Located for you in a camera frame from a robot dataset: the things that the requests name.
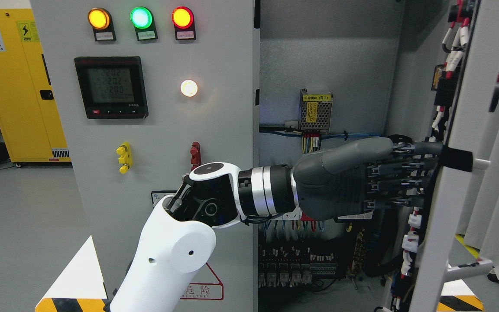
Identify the grey robotic left hand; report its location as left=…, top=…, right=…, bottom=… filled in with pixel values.
left=292, top=137, right=443, bottom=221

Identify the grey cabinet door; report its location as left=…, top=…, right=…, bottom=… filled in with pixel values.
left=30, top=0, right=259, bottom=299
left=410, top=0, right=499, bottom=312

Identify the red indicator lamp left door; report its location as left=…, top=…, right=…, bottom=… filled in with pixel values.
left=172, top=6, right=196, bottom=41

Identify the green indicator lamp left door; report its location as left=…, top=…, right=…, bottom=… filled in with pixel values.
left=130, top=6, right=158, bottom=41

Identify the yellow indicator lamp left door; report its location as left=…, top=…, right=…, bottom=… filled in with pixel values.
left=87, top=7, right=117, bottom=42

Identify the metal mesh power supply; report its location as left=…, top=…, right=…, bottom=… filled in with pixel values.
left=298, top=88, right=334, bottom=134

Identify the white breaker and socket row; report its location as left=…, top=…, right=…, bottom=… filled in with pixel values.
left=247, top=207, right=341, bottom=223

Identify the black relay terminal row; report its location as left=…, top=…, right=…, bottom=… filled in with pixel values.
left=257, top=239, right=341, bottom=289

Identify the red electric hazard sticker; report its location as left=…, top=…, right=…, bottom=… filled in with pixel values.
left=180, top=263, right=224, bottom=301

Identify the white indicator lamp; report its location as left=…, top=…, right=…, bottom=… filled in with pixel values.
left=180, top=79, right=199, bottom=98

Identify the black digital power meter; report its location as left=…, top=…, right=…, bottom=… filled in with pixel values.
left=75, top=56, right=149, bottom=119

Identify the yellow safety cabinet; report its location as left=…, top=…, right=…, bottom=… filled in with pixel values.
left=0, top=9, right=71, bottom=164

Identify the white selector switch right door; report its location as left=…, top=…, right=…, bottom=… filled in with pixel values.
left=438, top=146, right=491, bottom=172

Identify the silver door handle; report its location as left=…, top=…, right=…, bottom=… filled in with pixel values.
left=443, top=257, right=493, bottom=283

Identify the red terminal post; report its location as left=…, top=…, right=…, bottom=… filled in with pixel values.
left=190, top=141, right=202, bottom=170

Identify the yellow terminal post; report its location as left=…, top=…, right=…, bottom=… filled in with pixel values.
left=116, top=142, right=133, bottom=174

